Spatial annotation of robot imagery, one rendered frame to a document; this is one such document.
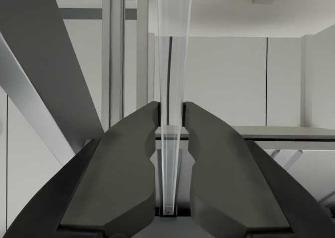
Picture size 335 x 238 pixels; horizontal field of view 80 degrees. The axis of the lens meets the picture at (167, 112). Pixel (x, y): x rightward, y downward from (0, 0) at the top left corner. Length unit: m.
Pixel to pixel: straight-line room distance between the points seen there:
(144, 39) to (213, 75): 1.40
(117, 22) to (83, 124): 0.30
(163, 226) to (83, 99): 0.21
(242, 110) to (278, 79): 0.43
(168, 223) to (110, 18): 0.40
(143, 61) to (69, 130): 0.42
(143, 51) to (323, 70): 2.01
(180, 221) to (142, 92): 0.35
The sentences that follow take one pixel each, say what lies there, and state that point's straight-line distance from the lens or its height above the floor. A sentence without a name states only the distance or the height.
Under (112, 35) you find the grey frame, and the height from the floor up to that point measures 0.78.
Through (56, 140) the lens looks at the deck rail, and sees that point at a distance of 0.18.
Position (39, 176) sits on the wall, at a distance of 2.30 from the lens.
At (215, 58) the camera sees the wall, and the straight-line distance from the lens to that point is 1.98.
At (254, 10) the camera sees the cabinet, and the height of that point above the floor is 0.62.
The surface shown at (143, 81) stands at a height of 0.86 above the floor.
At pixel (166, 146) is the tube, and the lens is 0.16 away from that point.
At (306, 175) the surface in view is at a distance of 0.28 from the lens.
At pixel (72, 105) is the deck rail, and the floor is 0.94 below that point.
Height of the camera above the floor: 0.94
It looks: level
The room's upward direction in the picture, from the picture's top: 179 degrees counter-clockwise
